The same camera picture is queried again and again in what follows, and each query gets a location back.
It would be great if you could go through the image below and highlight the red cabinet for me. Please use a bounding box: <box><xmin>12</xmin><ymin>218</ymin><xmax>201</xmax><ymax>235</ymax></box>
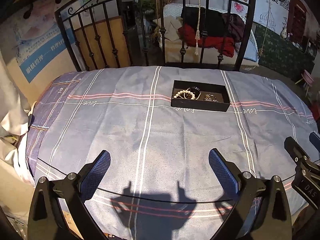
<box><xmin>287</xmin><ymin>0</ymin><xmax>308</xmax><ymax>43</ymax></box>

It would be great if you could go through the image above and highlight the pink stool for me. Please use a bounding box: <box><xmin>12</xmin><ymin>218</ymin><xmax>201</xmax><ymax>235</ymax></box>
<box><xmin>295</xmin><ymin>69</ymin><xmax>314</xmax><ymax>97</ymax></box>

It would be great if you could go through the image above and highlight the maroon cloth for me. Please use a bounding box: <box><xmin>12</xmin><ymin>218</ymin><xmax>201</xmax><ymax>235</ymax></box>
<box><xmin>221</xmin><ymin>12</ymin><xmax>247</xmax><ymax>43</ymax></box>

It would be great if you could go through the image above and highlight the red cloth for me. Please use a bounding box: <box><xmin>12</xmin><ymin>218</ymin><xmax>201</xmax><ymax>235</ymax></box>
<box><xmin>178</xmin><ymin>24</ymin><xmax>235</xmax><ymax>58</ymax></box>

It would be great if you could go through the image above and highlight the black iron bed frame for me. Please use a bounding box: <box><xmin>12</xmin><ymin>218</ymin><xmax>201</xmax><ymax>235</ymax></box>
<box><xmin>54</xmin><ymin>0</ymin><xmax>258</xmax><ymax>72</ymax></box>

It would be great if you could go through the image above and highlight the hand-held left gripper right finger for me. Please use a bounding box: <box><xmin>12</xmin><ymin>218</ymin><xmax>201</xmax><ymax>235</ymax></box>
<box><xmin>207</xmin><ymin>149</ymin><xmax>292</xmax><ymax>240</ymax></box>

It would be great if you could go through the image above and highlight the hanging rope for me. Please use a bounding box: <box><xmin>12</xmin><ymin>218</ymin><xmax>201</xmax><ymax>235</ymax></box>
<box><xmin>194</xmin><ymin>0</ymin><xmax>202</xmax><ymax>56</ymax></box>

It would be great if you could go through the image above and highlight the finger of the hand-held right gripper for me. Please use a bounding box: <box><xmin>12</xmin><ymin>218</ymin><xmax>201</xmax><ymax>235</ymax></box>
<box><xmin>284</xmin><ymin>136</ymin><xmax>312</xmax><ymax>167</ymax></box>
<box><xmin>309</xmin><ymin>131</ymin><xmax>320</xmax><ymax>151</ymax></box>

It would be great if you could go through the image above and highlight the black cable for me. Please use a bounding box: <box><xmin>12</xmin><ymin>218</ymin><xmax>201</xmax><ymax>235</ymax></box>
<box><xmin>37</xmin><ymin>158</ymin><xmax>297</xmax><ymax>204</ymax></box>

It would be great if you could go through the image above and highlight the wooden board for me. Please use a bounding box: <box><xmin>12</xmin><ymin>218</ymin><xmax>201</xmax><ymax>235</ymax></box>
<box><xmin>74</xmin><ymin>16</ymin><xmax>132</xmax><ymax>72</ymax></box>

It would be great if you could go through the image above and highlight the light blue cushion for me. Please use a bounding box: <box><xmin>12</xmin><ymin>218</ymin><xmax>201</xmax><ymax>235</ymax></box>
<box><xmin>241</xmin><ymin>39</ymin><xmax>260</xmax><ymax>67</ymax></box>

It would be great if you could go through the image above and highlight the white pearl bracelet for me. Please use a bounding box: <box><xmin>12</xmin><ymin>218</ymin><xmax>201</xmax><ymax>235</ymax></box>
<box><xmin>174</xmin><ymin>89</ymin><xmax>195</xmax><ymax>100</ymax></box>

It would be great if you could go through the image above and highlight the green patterned cloth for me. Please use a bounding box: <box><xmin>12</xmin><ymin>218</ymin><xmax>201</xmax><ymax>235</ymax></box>
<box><xmin>255</xmin><ymin>21</ymin><xmax>315</xmax><ymax>80</ymax></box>

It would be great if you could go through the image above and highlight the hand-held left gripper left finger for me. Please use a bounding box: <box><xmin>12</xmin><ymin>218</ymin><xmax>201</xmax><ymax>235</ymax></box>
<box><xmin>27</xmin><ymin>150</ymin><xmax>111</xmax><ymax>240</ymax></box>

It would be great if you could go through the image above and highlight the black bangle bracelet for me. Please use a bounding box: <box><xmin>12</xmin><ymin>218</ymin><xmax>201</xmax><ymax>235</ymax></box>
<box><xmin>188</xmin><ymin>86</ymin><xmax>202</xmax><ymax>100</ymax></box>

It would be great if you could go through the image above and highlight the white curtain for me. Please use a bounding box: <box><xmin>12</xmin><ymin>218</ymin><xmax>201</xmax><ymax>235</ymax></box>
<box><xmin>0</xmin><ymin>52</ymin><xmax>34</xmax><ymax>170</ymax></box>

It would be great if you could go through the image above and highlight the black cloth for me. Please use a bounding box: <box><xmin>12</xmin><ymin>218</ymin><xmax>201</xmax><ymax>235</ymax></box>
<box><xmin>180</xmin><ymin>6</ymin><xmax>225</xmax><ymax>39</ymax></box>

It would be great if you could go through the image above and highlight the pile of clothes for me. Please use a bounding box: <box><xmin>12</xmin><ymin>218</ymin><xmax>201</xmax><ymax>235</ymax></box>
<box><xmin>162</xmin><ymin>3</ymin><xmax>259</xmax><ymax>63</ymax></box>

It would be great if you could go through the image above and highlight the beige cushion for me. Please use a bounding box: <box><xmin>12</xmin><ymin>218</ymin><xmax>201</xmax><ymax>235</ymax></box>
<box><xmin>165</xmin><ymin>17</ymin><xmax>184</xmax><ymax>42</ymax></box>

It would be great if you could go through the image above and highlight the black rectangular box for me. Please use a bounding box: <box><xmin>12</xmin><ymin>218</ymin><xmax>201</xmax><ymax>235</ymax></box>
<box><xmin>171</xmin><ymin>80</ymin><xmax>231</xmax><ymax>112</ymax></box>

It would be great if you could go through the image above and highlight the blue wall poster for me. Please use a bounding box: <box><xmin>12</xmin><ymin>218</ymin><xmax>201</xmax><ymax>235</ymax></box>
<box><xmin>14</xmin><ymin>12</ymin><xmax>75</xmax><ymax>83</ymax></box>

